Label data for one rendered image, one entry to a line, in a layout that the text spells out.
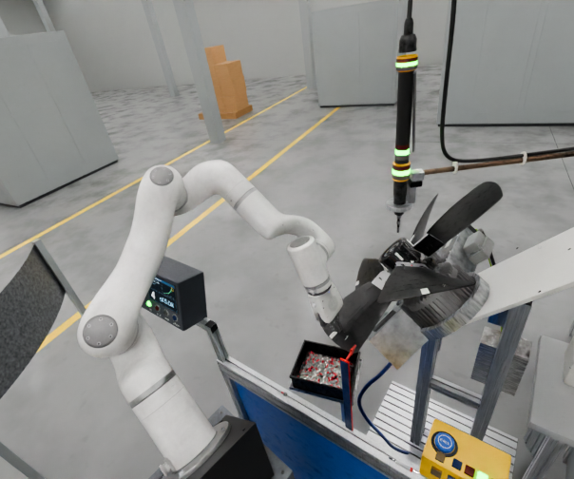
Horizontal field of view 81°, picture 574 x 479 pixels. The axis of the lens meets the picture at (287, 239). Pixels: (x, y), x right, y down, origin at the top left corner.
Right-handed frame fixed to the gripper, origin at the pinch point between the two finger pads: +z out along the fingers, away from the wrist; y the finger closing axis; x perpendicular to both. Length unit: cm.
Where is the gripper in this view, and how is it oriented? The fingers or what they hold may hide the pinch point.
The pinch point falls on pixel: (334, 325)
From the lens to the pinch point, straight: 111.5
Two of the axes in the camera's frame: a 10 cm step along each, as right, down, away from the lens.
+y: 5.7, -5.2, 6.3
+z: 3.7, 8.5, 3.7
